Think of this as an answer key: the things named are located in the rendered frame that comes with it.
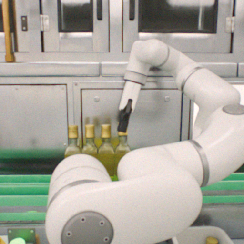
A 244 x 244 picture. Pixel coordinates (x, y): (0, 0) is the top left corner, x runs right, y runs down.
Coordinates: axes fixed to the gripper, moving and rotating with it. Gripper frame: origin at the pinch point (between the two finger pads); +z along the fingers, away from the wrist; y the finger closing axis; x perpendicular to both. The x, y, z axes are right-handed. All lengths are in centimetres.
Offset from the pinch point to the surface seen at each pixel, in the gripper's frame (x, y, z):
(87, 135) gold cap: -11.0, 1.2, 6.2
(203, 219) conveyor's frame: 35.9, 5.4, 24.5
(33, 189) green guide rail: -24.0, 6.5, 27.7
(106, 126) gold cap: -5.2, 1.3, 1.5
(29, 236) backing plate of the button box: -19.7, 15.8, 37.8
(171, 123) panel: 19.9, -13.2, -4.0
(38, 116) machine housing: -34.1, -15.9, 7.7
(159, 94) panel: 11.8, -13.1, -13.9
